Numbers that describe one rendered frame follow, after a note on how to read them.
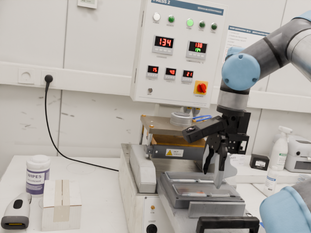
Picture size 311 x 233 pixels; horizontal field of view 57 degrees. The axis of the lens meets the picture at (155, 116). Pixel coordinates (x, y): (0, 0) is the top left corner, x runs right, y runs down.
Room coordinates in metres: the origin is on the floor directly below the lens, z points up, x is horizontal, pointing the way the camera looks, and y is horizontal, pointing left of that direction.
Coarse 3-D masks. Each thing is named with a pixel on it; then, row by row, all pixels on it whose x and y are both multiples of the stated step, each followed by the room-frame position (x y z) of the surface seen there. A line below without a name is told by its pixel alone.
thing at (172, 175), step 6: (168, 174) 0.80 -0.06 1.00; (174, 174) 0.81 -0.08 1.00; (180, 174) 0.81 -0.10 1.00; (186, 174) 0.82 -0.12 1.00; (192, 174) 0.83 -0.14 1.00; (198, 174) 0.83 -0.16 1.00; (204, 174) 0.84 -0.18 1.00; (210, 174) 0.85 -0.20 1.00; (210, 180) 0.80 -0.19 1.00; (222, 180) 0.81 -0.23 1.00
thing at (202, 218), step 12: (204, 216) 0.59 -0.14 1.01; (216, 216) 0.59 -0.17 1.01; (228, 216) 0.60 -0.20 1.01; (240, 216) 0.61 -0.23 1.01; (252, 216) 0.62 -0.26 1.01; (204, 228) 0.57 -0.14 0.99; (216, 228) 0.58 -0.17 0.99; (228, 228) 0.59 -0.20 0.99; (240, 228) 0.59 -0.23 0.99; (252, 228) 0.60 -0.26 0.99
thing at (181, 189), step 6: (174, 186) 0.73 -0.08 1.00; (180, 186) 0.73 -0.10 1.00; (186, 186) 0.74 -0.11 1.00; (192, 186) 0.74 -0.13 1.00; (198, 186) 0.75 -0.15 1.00; (204, 186) 0.75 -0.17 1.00; (210, 186) 0.76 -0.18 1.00; (222, 186) 0.77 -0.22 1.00; (228, 186) 0.78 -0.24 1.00; (180, 192) 0.70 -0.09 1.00; (186, 192) 0.70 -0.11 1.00; (192, 192) 0.71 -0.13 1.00; (198, 192) 0.71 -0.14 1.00; (204, 192) 0.72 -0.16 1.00; (210, 192) 0.72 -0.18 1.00; (216, 192) 0.73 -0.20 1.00; (222, 192) 0.73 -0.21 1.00; (228, 192) 0.74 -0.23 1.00; (234, 192) 0.74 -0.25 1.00
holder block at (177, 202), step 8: (160, 176) 0.83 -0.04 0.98; (168, 184) 0.75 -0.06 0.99; (192, 184) 0.77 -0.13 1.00; (200, 184) 0.78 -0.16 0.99; (208, 184) 0.79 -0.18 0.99; (224, 184) 0.81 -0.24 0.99; (168, 192) 0.73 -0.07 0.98; (176, 200) 0.67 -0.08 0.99; (184, 200) 0.68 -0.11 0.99; (192, 200) 0.68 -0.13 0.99; (200, 200) 0.69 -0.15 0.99; (208, 200) 0.69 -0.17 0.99; (216, 200) 0.70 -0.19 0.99; (224, 200) 0.71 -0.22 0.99; (232, 200) 0.71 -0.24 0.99; (240, 200) 0.72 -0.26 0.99
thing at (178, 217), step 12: (156, 180) 0.83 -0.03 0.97; (168, 204) 0.69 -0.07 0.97; (192, 204) 0.64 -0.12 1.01; (204, 204) 0.64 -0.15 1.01; (216, 204) 0.65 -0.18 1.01; (228, 204) 0.66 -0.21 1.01; (240, 204) 0.67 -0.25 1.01; (168, 216) 0.67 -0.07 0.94; (180, 216) 0.64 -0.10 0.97; (192, 216) 0.64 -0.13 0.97; (180, 228) 0.59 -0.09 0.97; (192, 228) 0.59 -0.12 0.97
